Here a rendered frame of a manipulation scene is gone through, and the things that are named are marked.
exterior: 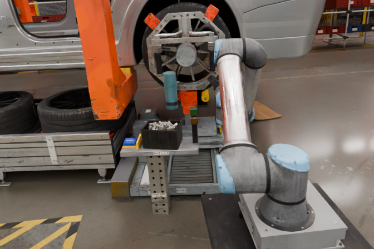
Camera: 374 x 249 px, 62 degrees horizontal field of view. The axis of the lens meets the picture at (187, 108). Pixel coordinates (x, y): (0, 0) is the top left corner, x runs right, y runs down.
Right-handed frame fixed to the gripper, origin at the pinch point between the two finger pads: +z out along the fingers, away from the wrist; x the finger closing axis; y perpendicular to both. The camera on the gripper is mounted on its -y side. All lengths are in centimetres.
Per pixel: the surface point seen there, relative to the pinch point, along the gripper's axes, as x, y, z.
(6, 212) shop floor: -143, -53, -58
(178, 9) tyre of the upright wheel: 18, -53, 8
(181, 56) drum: -1.1, -32.3, -14.4
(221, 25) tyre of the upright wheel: 29.7, -23.6, 8.4
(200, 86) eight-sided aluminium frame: -11.4, -6.4, -0.3
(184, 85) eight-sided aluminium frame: -18.4, -15.2, 0.0
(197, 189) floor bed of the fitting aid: -54, 30, -46
